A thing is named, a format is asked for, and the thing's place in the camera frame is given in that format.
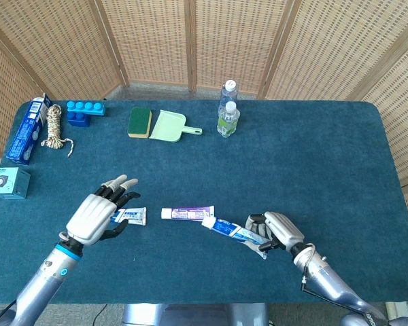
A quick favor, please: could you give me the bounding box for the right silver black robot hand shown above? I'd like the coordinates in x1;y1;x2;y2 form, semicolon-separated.
245;211;306;261

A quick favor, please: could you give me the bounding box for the green yellow sponge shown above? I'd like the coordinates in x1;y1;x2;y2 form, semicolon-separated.
127;107;154;139

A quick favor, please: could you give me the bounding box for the blue felt table cover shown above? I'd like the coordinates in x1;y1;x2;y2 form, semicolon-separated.
0;100;408;305

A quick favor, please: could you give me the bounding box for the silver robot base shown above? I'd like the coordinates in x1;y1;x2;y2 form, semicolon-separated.
122;303;269;326

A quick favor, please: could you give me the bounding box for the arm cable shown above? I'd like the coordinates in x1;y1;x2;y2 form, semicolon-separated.
0;298;18;323
301;243;363;312

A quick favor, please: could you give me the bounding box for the small teal product box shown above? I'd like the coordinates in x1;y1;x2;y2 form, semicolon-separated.
0;166;32;200

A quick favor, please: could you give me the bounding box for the blue white toothpaste tube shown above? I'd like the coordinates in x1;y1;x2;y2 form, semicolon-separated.
201;217;272;261

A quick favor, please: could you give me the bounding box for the green label water bottle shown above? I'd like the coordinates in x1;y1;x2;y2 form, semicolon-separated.
216;101;241;139

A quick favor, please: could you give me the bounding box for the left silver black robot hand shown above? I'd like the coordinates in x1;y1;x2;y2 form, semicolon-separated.
65;174;141;246

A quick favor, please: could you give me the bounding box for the tall clear water bottle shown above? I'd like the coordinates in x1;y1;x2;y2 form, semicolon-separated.
218;79;239;118

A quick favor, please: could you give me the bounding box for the light green dustpan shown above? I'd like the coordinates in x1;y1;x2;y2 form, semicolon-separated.
149;109;203;143

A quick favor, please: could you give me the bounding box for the purple toothpaste tube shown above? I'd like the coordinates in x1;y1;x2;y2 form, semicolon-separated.
160;205;216;222

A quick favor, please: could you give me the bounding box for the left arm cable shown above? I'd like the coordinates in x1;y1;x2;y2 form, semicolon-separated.
0;298;18;323

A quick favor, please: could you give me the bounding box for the light blue four-stud toy brick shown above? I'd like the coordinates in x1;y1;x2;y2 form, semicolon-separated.
66;100;107;117

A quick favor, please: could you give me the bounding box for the wicker folding screen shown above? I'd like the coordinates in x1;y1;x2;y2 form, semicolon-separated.
0;0;408;249

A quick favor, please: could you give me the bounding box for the beige rope bundle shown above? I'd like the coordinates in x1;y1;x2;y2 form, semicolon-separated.
40;104;76;158

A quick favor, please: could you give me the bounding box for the dark blue toy brick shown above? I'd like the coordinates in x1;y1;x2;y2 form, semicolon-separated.
67;111;91;128

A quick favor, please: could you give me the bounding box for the blue carton box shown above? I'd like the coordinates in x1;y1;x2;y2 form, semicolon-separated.
5;93;54;166

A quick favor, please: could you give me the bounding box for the blue Crest toothpaste tube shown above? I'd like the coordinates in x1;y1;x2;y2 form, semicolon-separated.
110;206;148;227

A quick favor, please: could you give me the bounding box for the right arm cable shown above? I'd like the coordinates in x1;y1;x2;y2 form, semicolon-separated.
301;243;363;312

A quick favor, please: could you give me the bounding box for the black floor cable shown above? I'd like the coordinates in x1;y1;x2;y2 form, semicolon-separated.
94;304;108;326

